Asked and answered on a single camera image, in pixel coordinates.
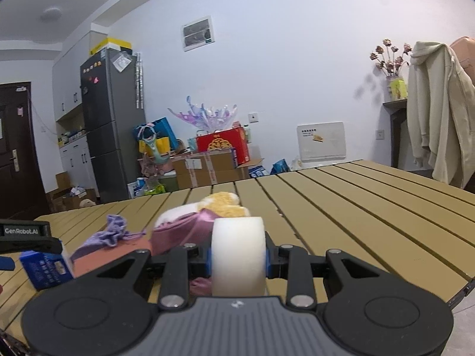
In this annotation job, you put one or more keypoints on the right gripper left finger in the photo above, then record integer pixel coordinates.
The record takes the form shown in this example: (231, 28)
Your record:
(182, 265)

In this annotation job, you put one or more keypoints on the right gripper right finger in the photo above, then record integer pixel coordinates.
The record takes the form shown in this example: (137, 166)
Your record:
(293, 264)

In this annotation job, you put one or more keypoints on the purple satin scrunchie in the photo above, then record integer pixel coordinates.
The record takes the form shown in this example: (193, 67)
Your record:
(181, 225)

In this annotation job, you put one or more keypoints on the blue cardboard box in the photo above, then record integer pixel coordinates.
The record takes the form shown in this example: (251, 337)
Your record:
(47, 270)

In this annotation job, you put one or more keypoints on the white tape roll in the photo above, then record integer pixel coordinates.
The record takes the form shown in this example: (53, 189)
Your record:
(238, 257)

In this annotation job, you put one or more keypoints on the pink layered sponge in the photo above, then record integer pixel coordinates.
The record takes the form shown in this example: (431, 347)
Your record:
(105, 255)

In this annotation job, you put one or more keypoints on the dark brown door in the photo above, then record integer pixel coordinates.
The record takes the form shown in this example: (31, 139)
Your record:
(22, 192)

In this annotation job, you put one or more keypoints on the yellow white plush toy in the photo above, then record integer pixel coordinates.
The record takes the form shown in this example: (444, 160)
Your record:
(223, 204)

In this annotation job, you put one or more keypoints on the brown cardboard boxes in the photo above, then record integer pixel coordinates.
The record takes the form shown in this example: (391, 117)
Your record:
(210, 168)

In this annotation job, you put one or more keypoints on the tan folding camping table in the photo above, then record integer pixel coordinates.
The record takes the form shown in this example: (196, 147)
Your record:
(416, 227)

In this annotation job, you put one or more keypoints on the blue gift bag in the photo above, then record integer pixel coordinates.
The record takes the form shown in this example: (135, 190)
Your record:
(161, 127)

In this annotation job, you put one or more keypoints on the red gift box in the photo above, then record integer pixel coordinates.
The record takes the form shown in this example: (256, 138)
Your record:
(226, 139)

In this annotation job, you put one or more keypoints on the iridescent purple decoration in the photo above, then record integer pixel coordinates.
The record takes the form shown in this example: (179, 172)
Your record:
(207, 119)

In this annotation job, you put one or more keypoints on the dark grey refrigerator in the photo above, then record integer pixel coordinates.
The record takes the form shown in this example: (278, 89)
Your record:
(111, 111)

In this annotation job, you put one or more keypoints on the dried flowers in vase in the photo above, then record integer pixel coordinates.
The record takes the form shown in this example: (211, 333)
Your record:
(390, 61)

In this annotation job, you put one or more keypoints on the beige hooded jacket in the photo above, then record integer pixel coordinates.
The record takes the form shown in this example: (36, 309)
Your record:
(440, 113)

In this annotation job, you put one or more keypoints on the lavender drawstring pouch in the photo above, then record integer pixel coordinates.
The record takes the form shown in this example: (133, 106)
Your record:
(115, 231)

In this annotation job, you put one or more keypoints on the white wall heater panel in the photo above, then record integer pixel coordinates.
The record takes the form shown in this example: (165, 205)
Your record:
(321, 141)

